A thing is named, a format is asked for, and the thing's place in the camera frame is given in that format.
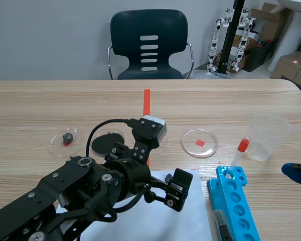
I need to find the dark blue chair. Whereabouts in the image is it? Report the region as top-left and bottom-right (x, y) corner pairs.
(107, 9), (194, 80)

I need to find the clear plastic beaker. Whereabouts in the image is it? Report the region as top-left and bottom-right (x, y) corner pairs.
(245, 113), (295, 162)

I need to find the glass dish with black powder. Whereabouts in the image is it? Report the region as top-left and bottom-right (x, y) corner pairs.
(86, 129), (127, 158)

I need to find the brown cardboard box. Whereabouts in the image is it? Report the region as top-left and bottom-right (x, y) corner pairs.
(250, 2), (291, 42)
(270, 51), (301, 91)

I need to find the dropper with red bulb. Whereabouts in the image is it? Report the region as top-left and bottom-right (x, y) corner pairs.
(225, 137), (250, 177)

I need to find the turquoise rack with round holes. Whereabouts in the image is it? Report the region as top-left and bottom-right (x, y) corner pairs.
(206, 165), (262, 241)

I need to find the white sheet of paper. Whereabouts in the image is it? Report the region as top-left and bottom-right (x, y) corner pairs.
(57, 169), (213, 241)

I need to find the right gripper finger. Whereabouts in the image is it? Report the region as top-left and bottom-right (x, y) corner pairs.
(281, 162), (301, 189)

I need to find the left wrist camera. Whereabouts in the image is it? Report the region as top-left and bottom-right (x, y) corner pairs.
(143, 115), (168, 147)

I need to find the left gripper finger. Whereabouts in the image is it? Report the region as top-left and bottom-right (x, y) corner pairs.
(213, 209), (235, 241)

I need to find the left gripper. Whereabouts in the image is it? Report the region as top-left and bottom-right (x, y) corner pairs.
(104, 117), (194, 213)

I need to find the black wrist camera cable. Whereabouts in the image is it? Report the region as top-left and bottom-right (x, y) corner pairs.
(84, 118), (141, 161)

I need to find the black plastic canister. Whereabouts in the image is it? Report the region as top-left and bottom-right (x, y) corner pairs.
(244, 44), (272, 72)

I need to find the black metal rail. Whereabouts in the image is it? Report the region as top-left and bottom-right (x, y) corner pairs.
(219, 0), (244, 75)

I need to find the black braided cable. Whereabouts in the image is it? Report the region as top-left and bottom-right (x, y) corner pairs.
(96, 187), (147, 224)

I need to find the clear glass dish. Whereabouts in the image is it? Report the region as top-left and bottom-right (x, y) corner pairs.
(181, 128), (219, 159)
(150, 130), (170, 155)
(49, 127), (86, 158)

